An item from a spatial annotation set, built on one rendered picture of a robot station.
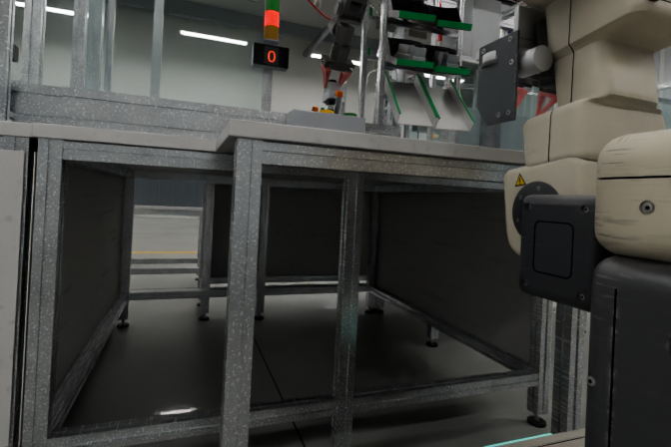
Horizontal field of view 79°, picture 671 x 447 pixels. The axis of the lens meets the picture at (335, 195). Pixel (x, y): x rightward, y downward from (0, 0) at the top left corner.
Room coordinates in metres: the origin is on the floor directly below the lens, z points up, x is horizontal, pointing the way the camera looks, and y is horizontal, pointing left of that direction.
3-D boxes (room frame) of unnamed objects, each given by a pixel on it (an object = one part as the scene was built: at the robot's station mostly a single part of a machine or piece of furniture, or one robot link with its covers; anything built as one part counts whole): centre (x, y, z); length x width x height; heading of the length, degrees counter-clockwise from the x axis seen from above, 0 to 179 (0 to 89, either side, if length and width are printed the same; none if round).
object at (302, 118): (1.13, 0.04, 0.93); 0.21 x 0.07 x 0.06; 110
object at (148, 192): (3.07, 1.32, 0.73); 0.62 x 0.42 x 0.23; 110
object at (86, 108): (1.12, 0.24, 0.91); 0.89 x 0.06 x 0.11; 110
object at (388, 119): (2.32, -0.26, 1.32); 0.14 x 0.14 x 0.38
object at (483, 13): (2.46, -0.80, 1.50); 0.38 x 0.21 x 0.88; 20
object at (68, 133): (1.78, 0.18, 0.84); 1.50 x 1.41 x 0.03; 110
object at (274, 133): (1.18, -0.11, 0.84); 0.90 x 0.70 x 0.03; 110
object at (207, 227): (2.85, -0.23, 0.43); 2.20 x 0.38 x 0.86; 110
